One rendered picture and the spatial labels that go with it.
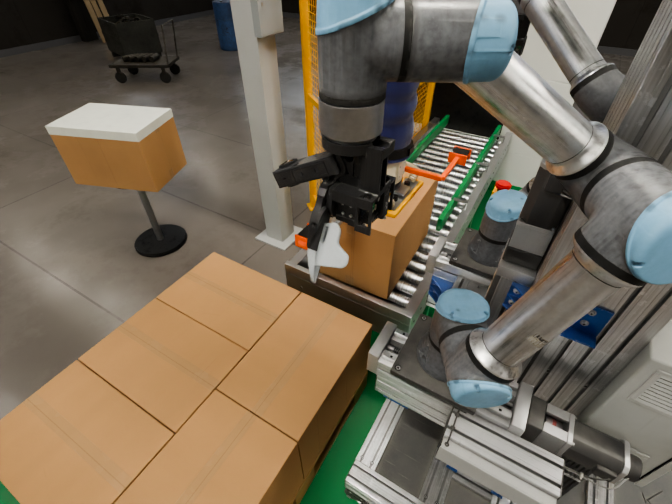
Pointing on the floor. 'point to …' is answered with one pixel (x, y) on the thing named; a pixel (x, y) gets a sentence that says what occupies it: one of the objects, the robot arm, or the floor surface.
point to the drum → (225, 25)
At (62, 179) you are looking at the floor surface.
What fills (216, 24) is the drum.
